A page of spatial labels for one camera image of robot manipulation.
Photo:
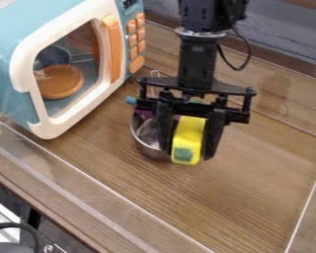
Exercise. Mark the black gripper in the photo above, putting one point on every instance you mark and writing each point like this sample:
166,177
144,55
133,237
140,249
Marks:
194,93

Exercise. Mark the yellow toy banana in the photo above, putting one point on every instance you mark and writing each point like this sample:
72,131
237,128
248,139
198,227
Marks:
186,141

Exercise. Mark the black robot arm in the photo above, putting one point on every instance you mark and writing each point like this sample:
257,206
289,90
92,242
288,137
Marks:
213,16

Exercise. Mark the silver metal pot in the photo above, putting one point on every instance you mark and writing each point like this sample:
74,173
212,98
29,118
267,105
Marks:
154,90

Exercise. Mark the purple toy eggplant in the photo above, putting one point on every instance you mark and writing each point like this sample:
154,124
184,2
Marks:
144,114

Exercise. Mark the orange plate in microwave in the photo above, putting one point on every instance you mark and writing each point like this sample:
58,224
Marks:
58,81

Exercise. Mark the blue toy microwave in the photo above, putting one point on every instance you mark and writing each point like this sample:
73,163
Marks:
93,34

